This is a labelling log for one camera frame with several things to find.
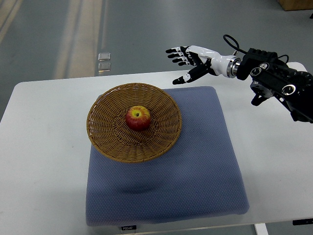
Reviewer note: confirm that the black table label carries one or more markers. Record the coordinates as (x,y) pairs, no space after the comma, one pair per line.
(128,228)

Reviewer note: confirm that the black table edge bracket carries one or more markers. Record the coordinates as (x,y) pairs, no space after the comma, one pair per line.
(302,222)

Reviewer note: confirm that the brown wicker basket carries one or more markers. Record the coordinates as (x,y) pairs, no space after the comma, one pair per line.
(110,135)

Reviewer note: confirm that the red yellow apple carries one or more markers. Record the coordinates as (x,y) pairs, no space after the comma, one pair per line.
(138,118)

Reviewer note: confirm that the blue grey cushion mat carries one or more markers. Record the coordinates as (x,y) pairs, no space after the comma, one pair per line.
(198,177)

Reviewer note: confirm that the upper metal floor plate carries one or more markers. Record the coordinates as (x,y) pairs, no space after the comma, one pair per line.
(104,56)

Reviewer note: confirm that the metal floor plate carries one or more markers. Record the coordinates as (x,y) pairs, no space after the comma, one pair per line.
(104,66)
(104,56)

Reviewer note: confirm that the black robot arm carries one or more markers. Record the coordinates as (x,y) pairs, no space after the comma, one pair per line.
(272,77)

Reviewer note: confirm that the lower metal floor plate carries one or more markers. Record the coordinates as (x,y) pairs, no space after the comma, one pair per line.
(104,66)

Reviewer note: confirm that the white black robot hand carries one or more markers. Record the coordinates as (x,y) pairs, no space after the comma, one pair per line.
(204,61)

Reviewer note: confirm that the white table leg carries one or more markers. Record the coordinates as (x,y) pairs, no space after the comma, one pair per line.
(261,229)

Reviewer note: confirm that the wooden box corner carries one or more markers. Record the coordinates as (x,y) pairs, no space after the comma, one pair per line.
(293,5)

